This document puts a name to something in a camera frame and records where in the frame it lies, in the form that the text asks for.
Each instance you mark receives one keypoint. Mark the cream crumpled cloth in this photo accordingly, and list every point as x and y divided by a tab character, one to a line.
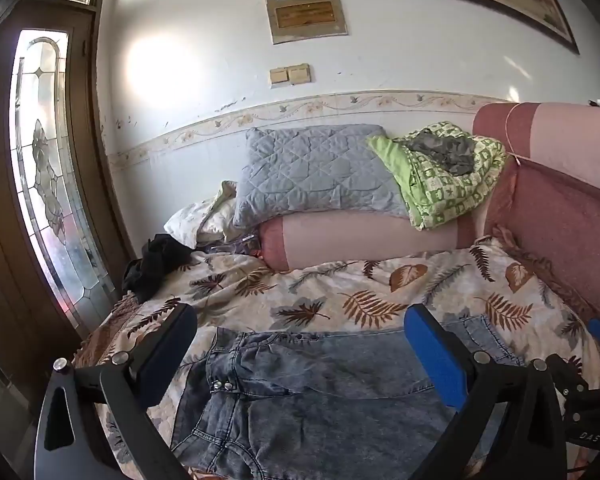
200	217

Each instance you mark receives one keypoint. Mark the clear plastic packet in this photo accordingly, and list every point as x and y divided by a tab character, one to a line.
235	246

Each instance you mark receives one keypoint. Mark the leaf print blanket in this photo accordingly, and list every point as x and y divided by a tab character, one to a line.
360	280

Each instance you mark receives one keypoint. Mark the grey quilted pillow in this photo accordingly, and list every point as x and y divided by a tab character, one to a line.
305	175

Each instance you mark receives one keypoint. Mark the beige wall switch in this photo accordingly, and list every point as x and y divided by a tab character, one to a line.
299	74
279	76

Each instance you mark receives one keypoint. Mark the brown ruffled sofa cover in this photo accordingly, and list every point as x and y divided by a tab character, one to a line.
535	262

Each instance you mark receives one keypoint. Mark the grey crumpled garment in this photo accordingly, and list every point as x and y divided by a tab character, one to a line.
445	152

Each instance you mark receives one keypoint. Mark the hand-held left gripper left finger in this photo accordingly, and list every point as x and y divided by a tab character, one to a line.
172	345

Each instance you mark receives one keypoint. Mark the pink bolster pillow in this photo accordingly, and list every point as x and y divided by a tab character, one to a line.
360	240

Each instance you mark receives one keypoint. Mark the green patterned quilt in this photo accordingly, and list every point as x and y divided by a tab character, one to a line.
440	195

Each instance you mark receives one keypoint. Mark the beige wall panel box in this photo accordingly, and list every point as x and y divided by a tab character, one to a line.
307	15

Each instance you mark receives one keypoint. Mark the wooden stained glass door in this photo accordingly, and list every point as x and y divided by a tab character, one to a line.
40	160

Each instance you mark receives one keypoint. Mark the red and pink sofa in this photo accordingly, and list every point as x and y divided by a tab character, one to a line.
560	220

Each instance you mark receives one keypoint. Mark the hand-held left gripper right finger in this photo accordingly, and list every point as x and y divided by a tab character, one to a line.
437	355

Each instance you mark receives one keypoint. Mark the black cloth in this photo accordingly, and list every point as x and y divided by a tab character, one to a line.
155	265

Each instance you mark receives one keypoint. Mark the blue denim pants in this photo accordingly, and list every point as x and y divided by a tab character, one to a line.
305	400

